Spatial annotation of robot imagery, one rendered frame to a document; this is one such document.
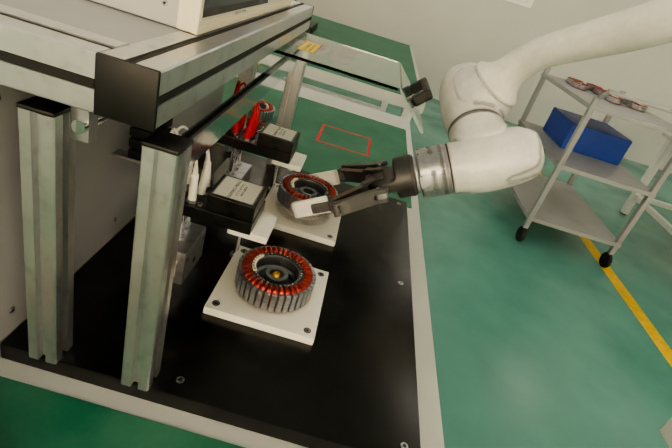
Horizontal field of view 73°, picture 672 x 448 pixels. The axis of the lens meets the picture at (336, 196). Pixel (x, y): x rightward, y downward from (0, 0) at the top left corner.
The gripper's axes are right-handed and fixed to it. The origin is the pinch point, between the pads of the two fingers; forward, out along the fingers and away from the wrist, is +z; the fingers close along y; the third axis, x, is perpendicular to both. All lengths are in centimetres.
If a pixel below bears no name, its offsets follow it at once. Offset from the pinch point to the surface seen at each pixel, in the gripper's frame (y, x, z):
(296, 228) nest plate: 6.9, 3.2, 2.0
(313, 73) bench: -133, -2, 20
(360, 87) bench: -133, 9, 1
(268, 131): 1.3, -13.7, 3.4
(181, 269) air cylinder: 27.8, -4.4, 12.1
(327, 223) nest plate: 2.1, 5.7, -2.4
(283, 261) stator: 21.0, 1.0, 0.6
